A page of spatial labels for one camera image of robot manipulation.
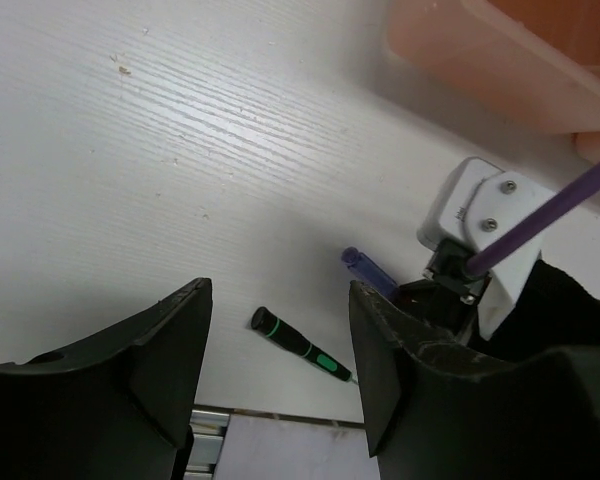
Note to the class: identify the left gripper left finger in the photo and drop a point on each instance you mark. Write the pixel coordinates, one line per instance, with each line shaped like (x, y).
(114, 405)

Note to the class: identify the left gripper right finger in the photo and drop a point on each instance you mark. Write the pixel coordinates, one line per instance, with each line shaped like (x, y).
(436, 409)

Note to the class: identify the pink plastic toolbox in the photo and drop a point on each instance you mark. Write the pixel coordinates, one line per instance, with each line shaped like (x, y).
(521, 79)

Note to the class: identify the black precision screwdriver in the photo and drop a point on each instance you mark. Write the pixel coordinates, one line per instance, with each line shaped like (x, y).
(288, 338)

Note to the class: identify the blue handled screwdriver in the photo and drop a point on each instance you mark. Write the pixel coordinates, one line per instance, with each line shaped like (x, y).
(363, 268)

